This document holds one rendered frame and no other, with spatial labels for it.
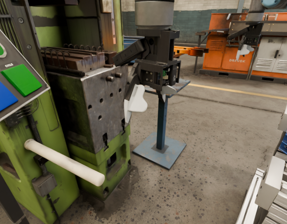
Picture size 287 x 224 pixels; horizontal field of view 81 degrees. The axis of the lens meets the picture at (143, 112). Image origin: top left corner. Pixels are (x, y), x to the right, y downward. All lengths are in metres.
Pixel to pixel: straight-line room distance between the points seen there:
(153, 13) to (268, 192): 0.52
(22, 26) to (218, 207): 1.51
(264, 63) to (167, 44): 4.04
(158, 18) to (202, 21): 8.03
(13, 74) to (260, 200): 0.74
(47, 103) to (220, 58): 3.81
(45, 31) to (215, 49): 3.54
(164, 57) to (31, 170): 0.90
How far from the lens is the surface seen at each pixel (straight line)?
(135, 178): 1.50
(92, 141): 0.98
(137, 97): 0.37
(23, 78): 0.56
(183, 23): 8.53
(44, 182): 1.08
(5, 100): 0.49
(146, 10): 0.35
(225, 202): 1.49
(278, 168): 0.64
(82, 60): 0.89
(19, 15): 0.91
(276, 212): 0.64
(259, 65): 4.34
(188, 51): 1.25
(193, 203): 1.41
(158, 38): 0.36
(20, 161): 1.02
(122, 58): 0.42
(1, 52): 0.58
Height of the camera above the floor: 1.15
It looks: 29 degrees down
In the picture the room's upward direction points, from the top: straight up
